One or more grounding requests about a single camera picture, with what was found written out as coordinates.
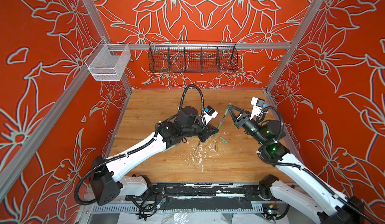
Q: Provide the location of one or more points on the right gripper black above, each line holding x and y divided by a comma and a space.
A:
239, 120

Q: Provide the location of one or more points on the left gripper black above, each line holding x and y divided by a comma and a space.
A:
206, 132

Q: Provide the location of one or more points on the dark green pen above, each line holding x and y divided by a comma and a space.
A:
221, 123

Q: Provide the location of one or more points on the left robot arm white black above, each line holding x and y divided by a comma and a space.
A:
108, 177

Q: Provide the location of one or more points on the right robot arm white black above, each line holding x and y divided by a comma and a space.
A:
321, 202

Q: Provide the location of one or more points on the light green pen cap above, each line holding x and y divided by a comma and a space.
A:
223, 140

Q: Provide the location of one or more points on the beige pen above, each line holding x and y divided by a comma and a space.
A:
196, 150

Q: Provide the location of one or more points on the white mesh basket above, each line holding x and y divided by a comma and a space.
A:
108, 62

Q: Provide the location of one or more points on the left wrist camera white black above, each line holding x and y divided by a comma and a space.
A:
209, 113

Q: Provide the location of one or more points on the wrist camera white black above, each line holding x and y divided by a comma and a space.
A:
258, 105
209, 113

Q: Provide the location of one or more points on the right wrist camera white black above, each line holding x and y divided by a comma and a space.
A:
258, 105

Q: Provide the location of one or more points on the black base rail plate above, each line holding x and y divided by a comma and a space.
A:
206, 195

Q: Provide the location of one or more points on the aluminium frame bar back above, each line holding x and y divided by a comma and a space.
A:
239, 46

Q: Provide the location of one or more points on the black wire basket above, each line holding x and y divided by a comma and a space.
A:
192, 59

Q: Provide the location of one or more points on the white slotted cable duct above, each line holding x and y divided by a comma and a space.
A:
132, 209

